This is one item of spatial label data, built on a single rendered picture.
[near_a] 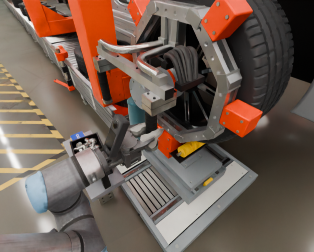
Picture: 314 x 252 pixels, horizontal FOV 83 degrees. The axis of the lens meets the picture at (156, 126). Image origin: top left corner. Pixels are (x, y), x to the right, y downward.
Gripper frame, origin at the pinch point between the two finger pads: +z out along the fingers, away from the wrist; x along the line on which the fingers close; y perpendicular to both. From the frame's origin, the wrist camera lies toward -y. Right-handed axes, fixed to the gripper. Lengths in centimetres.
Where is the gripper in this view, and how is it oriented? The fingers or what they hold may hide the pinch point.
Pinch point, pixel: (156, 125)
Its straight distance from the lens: 56.5
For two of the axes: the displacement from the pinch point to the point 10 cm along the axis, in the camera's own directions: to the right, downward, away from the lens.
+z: 8.0, -4.1, 4.5
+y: 0.0, 7.4, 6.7
